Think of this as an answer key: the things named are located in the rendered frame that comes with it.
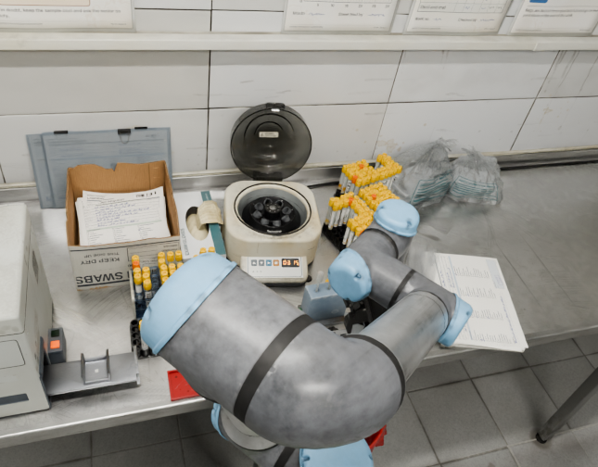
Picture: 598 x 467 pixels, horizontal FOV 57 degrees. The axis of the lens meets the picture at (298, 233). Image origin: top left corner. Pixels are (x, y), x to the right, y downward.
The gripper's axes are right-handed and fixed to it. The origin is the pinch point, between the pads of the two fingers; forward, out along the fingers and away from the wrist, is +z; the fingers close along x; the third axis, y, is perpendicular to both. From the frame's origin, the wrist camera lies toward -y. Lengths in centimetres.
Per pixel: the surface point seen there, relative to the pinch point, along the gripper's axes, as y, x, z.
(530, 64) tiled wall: 69, -75, -26
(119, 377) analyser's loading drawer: 5.4, 47.8, 7.9
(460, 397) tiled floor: 29, -79, 99
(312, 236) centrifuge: 32.1, 0.4, 0.4
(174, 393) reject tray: 2.1, 37.3, 11.7
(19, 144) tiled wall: 67, 68, -6
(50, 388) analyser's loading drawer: 5, 60, 8
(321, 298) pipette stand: 14.3, 3.3, 2.3
